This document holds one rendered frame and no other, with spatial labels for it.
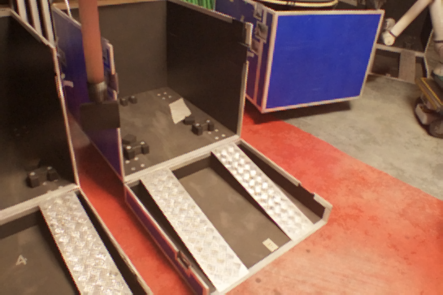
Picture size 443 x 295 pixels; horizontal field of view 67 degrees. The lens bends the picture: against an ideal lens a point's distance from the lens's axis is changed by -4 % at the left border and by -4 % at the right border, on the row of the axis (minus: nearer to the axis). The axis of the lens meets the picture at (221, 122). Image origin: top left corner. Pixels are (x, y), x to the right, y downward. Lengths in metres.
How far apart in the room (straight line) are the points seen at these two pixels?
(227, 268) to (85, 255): 0.67
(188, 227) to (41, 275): 0.73
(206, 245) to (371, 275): 0.85
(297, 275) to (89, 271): 0.98
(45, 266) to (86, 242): 0.22
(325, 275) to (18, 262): 1.50
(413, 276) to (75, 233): 1.71
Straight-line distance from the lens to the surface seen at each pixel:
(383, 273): 2.05
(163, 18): 2.92
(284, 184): 2.26
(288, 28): 2.64
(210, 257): 1.82
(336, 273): 1.95
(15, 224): 2.08
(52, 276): 1.88
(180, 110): 2.73
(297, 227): 2.06
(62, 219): 1.95
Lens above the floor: 1.47
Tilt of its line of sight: 30 degrees down
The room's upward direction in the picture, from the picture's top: 4 degrees clockwise
